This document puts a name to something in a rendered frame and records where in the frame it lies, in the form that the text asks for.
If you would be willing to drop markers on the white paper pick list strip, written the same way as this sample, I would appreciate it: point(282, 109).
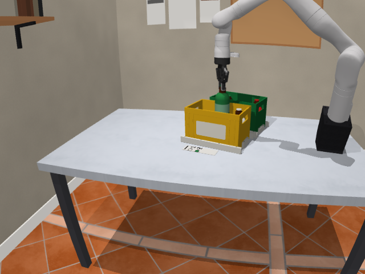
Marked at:
point(200, 150)

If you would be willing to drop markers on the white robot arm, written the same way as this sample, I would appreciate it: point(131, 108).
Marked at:
point(320, 23)

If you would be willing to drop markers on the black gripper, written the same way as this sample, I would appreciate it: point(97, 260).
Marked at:
point(222, 71)

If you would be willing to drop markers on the yellow crate with dividers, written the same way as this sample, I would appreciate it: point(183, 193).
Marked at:
point(219, 127)

